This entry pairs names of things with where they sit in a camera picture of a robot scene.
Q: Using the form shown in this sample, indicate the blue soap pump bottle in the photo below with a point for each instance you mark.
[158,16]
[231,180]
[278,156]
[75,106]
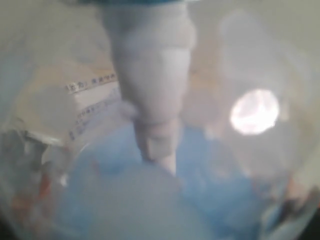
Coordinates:
[159,119]

